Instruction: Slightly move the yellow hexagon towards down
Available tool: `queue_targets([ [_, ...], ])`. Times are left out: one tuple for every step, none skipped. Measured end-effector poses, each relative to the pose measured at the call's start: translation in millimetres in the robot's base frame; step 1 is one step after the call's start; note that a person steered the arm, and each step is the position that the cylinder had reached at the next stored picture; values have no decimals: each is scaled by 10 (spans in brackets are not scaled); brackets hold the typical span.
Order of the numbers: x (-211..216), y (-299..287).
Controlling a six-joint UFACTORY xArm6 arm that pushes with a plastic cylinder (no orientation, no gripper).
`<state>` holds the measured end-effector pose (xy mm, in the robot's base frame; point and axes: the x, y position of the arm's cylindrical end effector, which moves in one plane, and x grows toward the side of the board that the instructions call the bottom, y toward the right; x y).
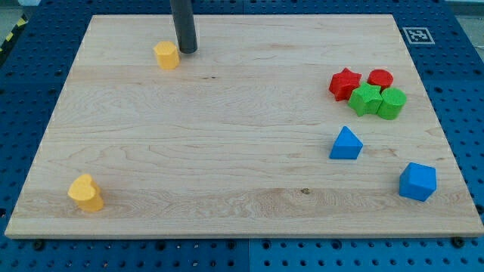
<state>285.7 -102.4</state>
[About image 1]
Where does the green star block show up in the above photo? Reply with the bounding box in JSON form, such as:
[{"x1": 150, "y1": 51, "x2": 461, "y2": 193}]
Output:
[{"x1": 348, "y1": 82, "x2": 383, "y2": 116}]

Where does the yellow heart block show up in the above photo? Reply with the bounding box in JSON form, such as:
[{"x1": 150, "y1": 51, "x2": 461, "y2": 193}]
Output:
[{"x1": 67, "y1": 174, "x2": 104, "y2": 212}]

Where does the white fiducial marker tag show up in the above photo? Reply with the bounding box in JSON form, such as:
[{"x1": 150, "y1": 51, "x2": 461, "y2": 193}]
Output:
[{"x1": 402, "y1": 26, "x2": 435, "y2": 45}]

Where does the red cylinder block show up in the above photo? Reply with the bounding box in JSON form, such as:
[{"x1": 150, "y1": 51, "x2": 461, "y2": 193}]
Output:
[{"x1": 367, "y1": 69, "x2": 394, "y2": 91}]

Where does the light wooden board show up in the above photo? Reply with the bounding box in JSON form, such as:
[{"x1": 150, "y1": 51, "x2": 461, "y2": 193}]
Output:
[{"x1": 5, "y1": 14, "x2": 483, "y2": 240}]

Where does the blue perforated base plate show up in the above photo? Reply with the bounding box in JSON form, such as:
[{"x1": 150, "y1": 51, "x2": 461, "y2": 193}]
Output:
[{"x1": 1, "y1": 1, "x2": 483, "y2": 271}]

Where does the red star block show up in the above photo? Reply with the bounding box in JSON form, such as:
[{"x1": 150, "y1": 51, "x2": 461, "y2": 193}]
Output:
[{"x1": 329, "y1": 67, "x2": 361, "y2": 101}]

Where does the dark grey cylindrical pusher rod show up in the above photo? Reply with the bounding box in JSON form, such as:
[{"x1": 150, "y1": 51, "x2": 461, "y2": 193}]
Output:
[{"x1": 169, "y1": 0, "x2": 197, "y2": 54}]

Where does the blue cube block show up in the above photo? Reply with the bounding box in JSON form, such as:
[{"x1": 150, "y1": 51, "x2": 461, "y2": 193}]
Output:
[{"x1": 399, "y1": 162, "x2": 437, "y2": 202}]

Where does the yellow hexagon block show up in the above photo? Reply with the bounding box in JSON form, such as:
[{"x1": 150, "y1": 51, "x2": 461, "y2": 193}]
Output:
[{"x1": 153, "y1": 41, "x2": 180, "y2": 70}]

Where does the blue triangle block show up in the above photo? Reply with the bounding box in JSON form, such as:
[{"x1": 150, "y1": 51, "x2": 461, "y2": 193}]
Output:
[{"x1": 329, "y1": 126, "x2": 364, "y2": 159}]

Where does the green cylinder block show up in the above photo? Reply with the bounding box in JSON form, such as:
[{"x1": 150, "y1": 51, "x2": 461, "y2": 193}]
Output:
[{"x1": 377, "y1": 88, "x2": 407, "y2": 120}]

